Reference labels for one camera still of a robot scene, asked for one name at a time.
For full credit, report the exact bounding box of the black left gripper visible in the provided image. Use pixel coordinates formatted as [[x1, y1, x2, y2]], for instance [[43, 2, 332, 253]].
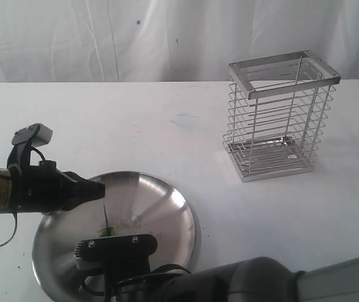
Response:
[[12, 160, 106, 213]]

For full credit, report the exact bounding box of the black serrated knife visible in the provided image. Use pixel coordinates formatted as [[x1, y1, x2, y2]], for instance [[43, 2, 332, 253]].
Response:
[[103, 203, 110, 235]]

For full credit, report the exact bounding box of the green vegetable piece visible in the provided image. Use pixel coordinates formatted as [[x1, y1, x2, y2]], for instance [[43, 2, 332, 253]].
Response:
[[97, 226, 116, 238]]

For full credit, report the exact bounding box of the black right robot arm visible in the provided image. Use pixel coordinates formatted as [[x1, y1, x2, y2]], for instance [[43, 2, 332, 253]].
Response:
[[113, 257, 303, 301]]

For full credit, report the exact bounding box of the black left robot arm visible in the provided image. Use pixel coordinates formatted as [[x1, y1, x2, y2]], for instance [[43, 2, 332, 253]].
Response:
[[0, 160, 106, 214]]

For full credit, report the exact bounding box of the round steel plate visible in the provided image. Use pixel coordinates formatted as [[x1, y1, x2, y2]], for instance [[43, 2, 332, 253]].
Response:
[[32, 171, 200, 301]]

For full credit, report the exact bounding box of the white backdrop curtain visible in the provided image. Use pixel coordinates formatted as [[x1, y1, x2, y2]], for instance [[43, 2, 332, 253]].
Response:
[[0, 1, 359, 82]]

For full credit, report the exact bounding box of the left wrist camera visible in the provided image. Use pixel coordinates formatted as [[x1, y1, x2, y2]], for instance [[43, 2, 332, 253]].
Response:
[[7, 123, 53, 171]]

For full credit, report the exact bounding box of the metal wire utensil holder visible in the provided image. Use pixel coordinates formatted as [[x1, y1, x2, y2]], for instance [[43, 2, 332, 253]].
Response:
[[223, 50, 341, 182]]

